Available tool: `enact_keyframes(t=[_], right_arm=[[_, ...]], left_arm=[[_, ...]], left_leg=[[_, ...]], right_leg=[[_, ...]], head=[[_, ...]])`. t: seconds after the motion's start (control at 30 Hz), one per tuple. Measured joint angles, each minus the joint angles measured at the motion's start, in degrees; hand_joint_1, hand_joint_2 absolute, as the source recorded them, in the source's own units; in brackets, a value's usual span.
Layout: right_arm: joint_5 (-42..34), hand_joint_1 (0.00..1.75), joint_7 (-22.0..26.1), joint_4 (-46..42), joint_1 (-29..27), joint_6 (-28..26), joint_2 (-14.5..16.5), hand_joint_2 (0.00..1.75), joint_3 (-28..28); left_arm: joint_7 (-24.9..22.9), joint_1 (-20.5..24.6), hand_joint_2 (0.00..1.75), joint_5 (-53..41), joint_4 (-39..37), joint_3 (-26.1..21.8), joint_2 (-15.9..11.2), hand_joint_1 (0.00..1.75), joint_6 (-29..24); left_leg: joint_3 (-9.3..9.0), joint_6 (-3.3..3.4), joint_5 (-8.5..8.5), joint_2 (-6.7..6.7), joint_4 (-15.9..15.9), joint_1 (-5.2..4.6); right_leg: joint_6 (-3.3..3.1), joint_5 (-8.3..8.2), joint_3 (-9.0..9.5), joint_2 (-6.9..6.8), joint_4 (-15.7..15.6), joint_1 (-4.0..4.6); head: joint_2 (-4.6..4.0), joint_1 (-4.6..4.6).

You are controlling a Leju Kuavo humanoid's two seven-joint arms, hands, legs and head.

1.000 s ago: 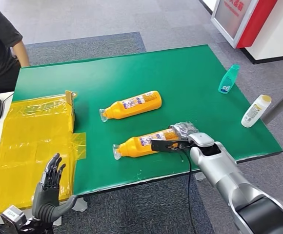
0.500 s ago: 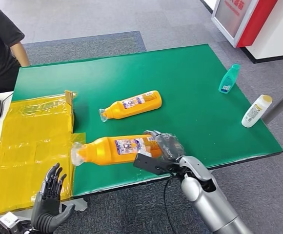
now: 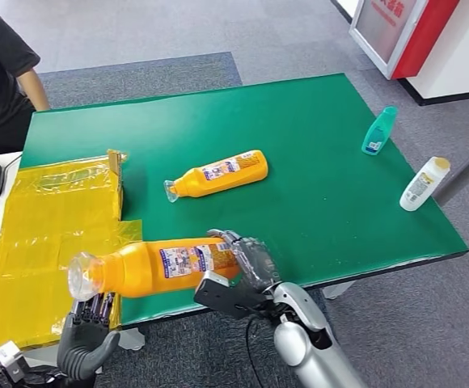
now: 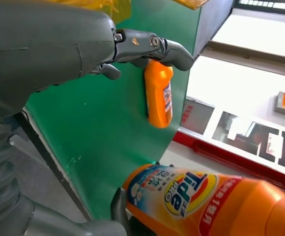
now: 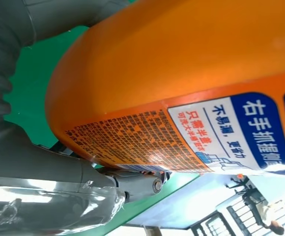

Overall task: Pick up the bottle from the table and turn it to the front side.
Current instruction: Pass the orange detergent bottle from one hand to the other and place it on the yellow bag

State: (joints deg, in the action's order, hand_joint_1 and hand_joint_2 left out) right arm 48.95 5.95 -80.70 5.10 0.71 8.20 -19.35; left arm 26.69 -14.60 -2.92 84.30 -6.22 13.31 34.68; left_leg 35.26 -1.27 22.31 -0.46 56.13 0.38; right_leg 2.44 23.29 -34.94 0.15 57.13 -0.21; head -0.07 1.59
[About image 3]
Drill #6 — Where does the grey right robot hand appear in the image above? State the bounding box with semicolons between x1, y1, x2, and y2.
206;229;280;296

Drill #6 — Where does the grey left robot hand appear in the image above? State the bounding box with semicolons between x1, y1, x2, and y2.
56;291;121;382

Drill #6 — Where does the orange bottle with clear cap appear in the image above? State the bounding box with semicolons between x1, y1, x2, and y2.
67;238;242;302
163;150;269;204

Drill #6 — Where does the teal plastic bottle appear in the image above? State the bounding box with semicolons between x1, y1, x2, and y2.
361;106;399;157

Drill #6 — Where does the white bottle with yellow cap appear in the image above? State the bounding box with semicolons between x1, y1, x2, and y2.
399;156;451;213

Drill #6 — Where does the white table foot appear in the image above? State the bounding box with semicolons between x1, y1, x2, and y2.
115;327;146;352
321;281;356;301

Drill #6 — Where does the yellow plastic wrapped box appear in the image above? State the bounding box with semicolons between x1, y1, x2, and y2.
0;150;143;361

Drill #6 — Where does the green table mat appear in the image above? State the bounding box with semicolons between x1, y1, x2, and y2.
18;73;469;329

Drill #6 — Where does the grey metal pole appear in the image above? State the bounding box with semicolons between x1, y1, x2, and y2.
432;133;469;208

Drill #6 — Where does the red and white sign stand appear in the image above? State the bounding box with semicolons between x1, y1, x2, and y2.
348;0;461;82

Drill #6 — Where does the white cabinet with black base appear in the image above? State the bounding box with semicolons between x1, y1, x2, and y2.
396;0;469;107

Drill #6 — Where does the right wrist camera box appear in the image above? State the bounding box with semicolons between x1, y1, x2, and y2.
193;270;276;322

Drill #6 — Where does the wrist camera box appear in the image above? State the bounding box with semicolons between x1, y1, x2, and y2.
0;340;30;385
193;270;276;322

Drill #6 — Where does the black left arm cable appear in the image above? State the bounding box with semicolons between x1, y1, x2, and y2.
0;365;64;388

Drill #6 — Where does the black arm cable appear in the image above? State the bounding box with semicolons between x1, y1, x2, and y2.
245;315;264;388
0;365;64;388

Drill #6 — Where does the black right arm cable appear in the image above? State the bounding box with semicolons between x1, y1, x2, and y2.
245;315;264;388

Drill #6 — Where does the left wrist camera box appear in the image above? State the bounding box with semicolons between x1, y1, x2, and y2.
0;340;30;385

